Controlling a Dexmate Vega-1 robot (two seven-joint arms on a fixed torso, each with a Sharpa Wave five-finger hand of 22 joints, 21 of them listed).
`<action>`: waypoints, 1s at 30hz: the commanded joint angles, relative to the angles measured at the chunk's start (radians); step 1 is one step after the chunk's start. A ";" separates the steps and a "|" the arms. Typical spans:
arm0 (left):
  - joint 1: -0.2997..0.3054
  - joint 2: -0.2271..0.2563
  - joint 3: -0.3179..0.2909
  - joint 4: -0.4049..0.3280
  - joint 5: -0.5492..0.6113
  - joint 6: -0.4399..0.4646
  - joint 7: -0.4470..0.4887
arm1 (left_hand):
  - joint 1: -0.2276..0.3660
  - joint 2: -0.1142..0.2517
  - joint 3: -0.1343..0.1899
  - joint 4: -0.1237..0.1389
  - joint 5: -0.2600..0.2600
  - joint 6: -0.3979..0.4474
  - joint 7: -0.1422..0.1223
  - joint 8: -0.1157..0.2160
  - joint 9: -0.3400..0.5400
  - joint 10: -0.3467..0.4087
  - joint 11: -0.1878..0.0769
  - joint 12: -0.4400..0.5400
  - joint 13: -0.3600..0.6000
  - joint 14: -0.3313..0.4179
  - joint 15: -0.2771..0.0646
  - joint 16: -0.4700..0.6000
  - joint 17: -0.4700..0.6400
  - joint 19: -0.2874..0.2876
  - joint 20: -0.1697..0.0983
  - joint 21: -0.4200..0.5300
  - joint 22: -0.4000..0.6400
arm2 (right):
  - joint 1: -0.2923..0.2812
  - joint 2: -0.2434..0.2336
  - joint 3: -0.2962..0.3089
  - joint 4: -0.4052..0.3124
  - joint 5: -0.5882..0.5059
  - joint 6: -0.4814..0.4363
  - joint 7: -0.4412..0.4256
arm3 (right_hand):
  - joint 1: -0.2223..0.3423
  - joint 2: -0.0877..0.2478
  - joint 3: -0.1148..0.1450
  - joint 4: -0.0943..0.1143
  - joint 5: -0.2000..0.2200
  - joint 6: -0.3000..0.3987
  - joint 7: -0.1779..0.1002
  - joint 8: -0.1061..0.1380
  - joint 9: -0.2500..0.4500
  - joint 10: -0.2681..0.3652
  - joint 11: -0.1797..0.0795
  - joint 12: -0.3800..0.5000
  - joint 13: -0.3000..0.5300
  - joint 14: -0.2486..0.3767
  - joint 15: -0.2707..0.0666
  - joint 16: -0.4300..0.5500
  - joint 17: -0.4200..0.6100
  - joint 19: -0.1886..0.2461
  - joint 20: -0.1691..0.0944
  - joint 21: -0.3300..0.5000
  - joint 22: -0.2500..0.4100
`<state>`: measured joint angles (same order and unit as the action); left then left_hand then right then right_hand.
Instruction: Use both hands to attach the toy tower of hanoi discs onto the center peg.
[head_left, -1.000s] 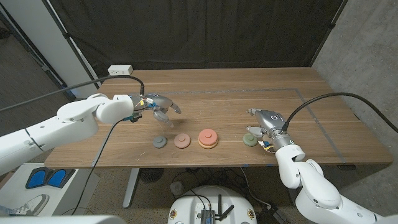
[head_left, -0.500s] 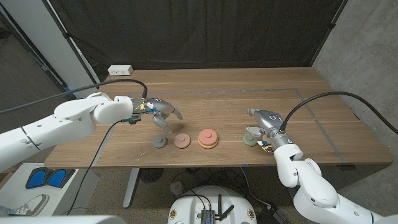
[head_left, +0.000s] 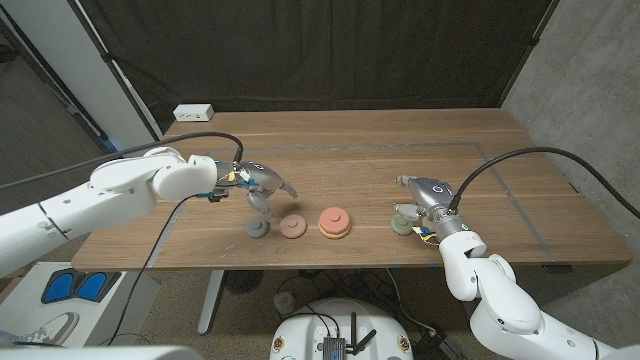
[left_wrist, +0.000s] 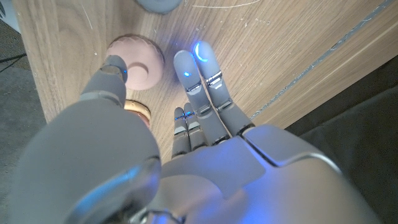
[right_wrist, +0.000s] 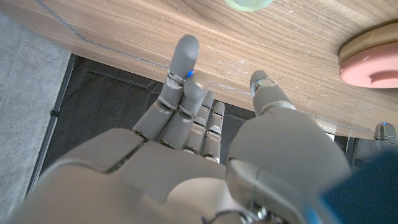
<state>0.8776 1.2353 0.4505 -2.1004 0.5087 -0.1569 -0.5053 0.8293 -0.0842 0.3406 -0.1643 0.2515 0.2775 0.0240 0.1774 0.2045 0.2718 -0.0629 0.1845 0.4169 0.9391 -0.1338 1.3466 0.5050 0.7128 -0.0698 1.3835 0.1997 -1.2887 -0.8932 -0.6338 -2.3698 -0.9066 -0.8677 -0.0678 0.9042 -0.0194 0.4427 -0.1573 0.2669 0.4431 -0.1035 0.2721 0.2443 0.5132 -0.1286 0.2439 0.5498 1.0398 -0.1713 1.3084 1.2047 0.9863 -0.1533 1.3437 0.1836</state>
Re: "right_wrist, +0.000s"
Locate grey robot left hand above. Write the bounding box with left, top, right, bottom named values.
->
left=373, top=121, right=398, bottom=141

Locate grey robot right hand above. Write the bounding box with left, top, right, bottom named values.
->
left=6, top=34, right=353, bottom=224

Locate coral red toy disc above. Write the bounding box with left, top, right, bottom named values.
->
left=339, top=41, right=398, bottom=90

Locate green toy disc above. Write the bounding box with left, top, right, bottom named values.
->
left=223, top=0, right=275, bottom=13

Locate orange toy disc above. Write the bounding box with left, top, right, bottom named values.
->
left=338, top=21, right=398, bottom=67

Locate black backdrop curtain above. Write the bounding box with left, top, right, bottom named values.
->
left=39, top=54, right=398, bottom=175

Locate black backdrop stand pole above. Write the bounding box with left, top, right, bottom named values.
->
left=26, top=54, right=78, bottom=196

